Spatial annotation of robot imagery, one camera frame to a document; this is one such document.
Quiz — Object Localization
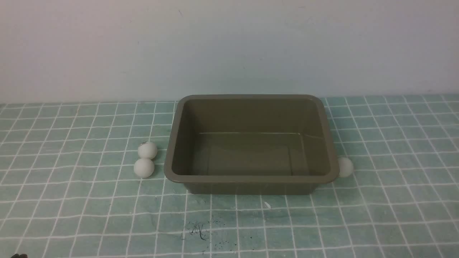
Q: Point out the plain white ping-pong ball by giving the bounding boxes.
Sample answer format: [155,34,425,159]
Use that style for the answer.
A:
[133,158,155,178]

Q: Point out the olive-brown plastic storage bin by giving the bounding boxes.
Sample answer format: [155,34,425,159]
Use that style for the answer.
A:
[164,94,340,195]

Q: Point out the white ping-pong ball with mark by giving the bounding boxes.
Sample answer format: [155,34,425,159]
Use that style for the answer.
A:
[137,142,158,160]

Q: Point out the green white-checked tablecloth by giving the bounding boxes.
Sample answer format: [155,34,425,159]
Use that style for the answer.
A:
[0,94,459,258]

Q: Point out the small black object at corner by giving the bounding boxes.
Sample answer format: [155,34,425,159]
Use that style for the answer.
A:
[10,253,28,258]

